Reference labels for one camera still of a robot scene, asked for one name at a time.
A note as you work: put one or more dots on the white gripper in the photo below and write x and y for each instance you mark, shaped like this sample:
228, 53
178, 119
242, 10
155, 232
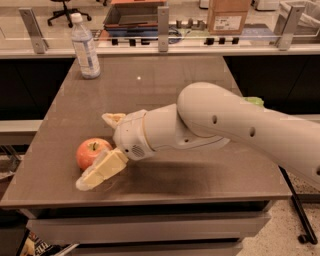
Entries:
131, 136

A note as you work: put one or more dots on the red apple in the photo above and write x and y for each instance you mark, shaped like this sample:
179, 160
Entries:
88, 151

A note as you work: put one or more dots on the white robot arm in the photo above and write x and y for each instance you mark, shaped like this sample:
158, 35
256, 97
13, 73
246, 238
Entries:
207, 115

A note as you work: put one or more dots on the clear plastic water bottle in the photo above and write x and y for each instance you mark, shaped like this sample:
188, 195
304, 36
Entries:
83, 43

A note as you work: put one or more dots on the grey storage bin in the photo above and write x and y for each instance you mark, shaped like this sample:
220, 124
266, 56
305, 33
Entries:
135, 19

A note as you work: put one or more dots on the magazine on floor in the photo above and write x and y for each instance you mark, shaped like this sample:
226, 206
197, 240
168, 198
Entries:
34, 246

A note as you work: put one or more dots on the black office chair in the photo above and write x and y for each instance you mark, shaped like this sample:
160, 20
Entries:
67, 12

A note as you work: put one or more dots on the green snack bag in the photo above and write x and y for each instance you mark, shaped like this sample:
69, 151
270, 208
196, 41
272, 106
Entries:
255, 100

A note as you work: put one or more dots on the cardboard box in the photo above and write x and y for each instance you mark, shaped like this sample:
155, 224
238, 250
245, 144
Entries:
227, 17

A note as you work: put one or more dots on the black floor stand leg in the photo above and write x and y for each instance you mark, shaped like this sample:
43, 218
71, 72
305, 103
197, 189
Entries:
309, 235

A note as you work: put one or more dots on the left metal bracket post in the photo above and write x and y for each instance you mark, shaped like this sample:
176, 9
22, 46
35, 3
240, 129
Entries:
38, 42

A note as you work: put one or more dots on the metal bracket post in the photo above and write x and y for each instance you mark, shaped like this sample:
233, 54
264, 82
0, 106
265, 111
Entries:
289, 28
38, 42
163, 28

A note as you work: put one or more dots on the middle metal bracket post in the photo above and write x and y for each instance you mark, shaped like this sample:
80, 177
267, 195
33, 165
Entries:
163, 28

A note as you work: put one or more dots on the right metal bracket post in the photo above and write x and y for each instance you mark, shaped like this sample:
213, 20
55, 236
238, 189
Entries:
289, 28

